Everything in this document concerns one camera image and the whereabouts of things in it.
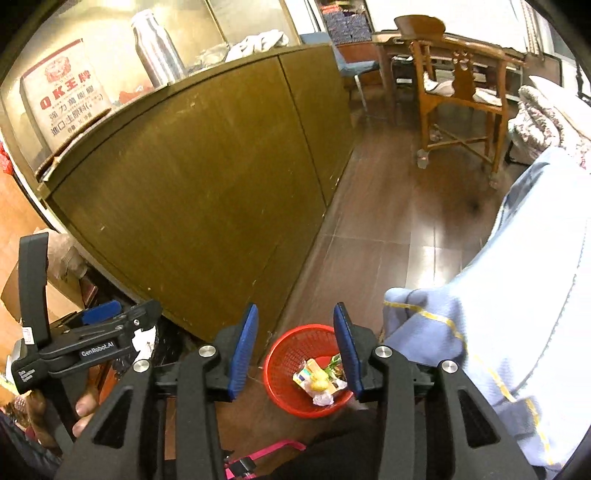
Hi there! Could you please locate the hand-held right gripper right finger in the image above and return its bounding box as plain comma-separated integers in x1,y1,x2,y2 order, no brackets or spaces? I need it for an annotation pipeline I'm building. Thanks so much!
332,302,539,480

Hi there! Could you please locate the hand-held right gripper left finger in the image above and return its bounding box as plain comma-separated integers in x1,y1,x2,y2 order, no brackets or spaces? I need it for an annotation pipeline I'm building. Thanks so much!
55,302,259,480

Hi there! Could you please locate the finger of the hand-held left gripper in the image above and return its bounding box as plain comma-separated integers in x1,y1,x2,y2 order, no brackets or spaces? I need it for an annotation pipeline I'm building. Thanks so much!
69,299,163,344
62,300,122,330

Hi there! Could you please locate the white paper scrap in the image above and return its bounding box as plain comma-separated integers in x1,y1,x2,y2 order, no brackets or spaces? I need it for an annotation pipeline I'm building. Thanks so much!
131,330,156,365

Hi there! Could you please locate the red plastic basket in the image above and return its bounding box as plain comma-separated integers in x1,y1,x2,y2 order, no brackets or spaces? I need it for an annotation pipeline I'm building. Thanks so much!
263,324,358,420

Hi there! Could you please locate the person's left hand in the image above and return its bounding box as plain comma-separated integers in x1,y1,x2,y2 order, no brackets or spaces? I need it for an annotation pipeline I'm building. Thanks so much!
71,385,101,438

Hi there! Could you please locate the white plastic bag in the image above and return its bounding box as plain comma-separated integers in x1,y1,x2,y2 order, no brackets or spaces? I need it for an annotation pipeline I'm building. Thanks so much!
46,230,87,283

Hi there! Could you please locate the olive wooden cabinet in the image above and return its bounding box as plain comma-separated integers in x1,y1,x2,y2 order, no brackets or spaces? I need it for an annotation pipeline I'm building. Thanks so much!
37,44,356,356

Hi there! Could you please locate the blue bed blanket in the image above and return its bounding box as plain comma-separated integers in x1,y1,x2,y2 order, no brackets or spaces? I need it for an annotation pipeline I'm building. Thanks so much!
382,148,591,467

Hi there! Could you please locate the metal thermos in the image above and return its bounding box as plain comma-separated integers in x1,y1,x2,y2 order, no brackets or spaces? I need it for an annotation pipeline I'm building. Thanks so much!
130,10,187,88

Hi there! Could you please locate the blue chair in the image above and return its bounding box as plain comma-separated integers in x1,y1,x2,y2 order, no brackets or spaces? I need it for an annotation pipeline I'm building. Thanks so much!
335,44,382,112

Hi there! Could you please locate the wooden armchair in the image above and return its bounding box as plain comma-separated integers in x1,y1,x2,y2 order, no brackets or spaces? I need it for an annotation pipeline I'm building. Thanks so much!
394,15,527,189

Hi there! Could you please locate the white cloth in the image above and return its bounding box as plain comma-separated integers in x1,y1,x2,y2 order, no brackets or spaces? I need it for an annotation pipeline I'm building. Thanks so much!
225,30,291,63

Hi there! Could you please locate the folded floral quilt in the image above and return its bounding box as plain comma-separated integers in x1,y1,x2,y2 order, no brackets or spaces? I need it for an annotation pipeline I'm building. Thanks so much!
508,85,591,174

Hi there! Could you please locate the white pillow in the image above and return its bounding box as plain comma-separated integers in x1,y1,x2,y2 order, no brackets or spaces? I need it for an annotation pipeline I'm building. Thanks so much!
529,76,589,139

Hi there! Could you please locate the pink metal frame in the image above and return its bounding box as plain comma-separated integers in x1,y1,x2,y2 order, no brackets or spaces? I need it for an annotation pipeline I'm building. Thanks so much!
224,438,308,480

